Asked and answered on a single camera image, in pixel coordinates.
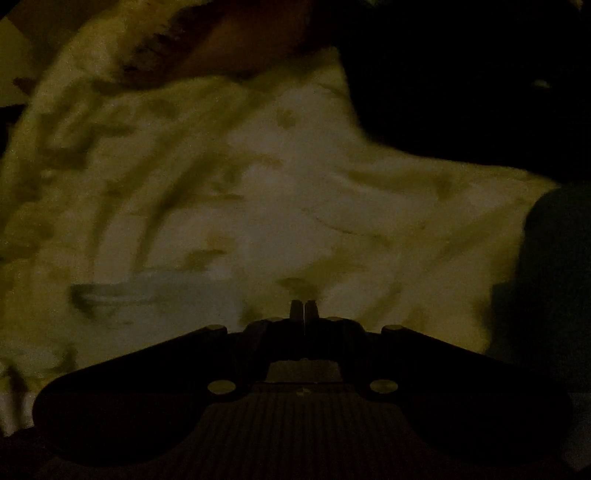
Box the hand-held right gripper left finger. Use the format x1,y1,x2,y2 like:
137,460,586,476
139,299,305,398

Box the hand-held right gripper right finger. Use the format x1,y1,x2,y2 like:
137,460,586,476
305,299,462,398

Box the light blue small garment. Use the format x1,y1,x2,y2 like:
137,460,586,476
69,273,250,333

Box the leaf print blanket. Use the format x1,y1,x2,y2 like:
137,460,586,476
0,0,561,437

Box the folded dark green cloth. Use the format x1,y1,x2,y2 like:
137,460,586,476
482,182,591,395

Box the black printed cloth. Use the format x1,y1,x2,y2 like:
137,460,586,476
330,0,591,185

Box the brown wooden board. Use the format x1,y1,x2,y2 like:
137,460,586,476
122,0,342,88

